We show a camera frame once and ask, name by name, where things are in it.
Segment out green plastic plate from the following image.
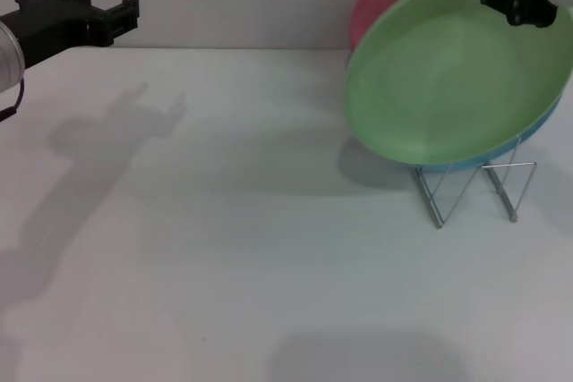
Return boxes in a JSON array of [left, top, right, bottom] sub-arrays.
[[343, 0, 573, 166]]

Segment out metal wire plate rack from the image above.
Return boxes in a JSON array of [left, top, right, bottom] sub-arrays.
[[414, 133, 537, 230]]

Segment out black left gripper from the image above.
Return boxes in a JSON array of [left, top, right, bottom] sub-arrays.
[[0, 0, 141, 69]]

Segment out light blue plastic plate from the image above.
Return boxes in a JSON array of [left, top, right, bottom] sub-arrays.
[[414, 95, 566, 174]]

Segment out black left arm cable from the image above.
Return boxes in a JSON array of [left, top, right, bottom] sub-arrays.
[[0, 80, 26, 123]]

